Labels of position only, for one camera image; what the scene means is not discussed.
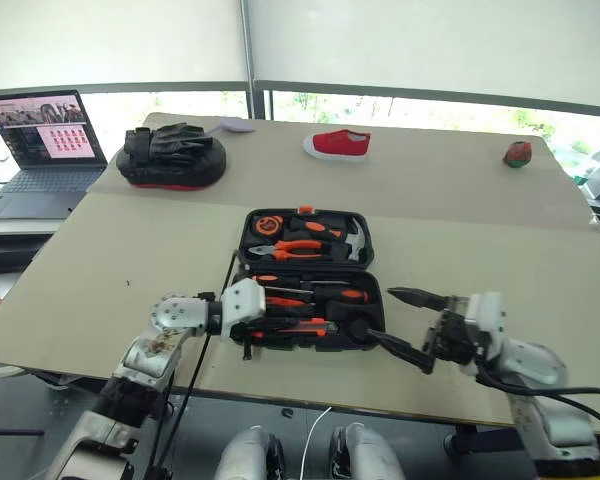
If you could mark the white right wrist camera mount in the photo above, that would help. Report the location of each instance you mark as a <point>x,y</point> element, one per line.
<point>487,312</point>

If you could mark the silver robot leg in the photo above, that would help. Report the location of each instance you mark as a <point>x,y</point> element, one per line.
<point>367,452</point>
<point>245,455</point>

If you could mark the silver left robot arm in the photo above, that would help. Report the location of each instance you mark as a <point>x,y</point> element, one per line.
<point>177,312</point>

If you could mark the white roller blind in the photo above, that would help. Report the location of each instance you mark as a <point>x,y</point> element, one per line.
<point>110,40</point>
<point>430,45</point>

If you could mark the orange black tape measure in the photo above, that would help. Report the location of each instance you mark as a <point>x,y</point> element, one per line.
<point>268,225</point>

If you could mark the grey window frame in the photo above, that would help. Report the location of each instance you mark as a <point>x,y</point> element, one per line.
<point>430,95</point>

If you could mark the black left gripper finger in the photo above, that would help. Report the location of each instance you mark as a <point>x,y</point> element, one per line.
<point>292,314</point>
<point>275,342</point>

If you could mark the black table foot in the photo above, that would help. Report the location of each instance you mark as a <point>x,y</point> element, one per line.
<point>460,440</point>

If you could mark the silver right robot leg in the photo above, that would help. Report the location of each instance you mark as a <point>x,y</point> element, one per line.
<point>367,452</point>

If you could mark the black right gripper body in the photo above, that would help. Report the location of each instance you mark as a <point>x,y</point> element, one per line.
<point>452,337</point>

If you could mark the black boxing focus pad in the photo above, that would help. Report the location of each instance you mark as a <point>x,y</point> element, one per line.
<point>172,162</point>

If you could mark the red canvas shoe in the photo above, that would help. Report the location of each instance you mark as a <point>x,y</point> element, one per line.
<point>340,145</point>

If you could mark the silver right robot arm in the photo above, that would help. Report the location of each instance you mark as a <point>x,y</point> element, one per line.
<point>540,367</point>

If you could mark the grey open laptop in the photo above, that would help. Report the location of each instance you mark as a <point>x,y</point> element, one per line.
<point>45,160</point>

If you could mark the white computer mouse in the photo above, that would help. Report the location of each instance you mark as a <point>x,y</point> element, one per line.
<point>235,126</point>

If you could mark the white side desk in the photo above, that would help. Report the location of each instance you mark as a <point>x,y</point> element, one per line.
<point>15,226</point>

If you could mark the red green toy fruit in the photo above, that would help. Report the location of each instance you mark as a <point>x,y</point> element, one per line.
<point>519,154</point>

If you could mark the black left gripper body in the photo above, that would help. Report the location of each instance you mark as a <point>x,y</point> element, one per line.
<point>247,334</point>

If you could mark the orange tester screwdriver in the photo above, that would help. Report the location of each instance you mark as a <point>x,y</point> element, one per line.
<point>285,302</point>

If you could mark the black tool case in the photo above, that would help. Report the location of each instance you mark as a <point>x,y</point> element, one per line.
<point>365,240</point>

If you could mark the silver left robot leg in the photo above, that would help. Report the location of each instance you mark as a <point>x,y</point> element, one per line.
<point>245,455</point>

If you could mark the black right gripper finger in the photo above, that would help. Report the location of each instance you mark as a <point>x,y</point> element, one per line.
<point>405,350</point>
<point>422,299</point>

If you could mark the black orange utility knife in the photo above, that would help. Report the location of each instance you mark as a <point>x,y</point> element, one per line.
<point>312,329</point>

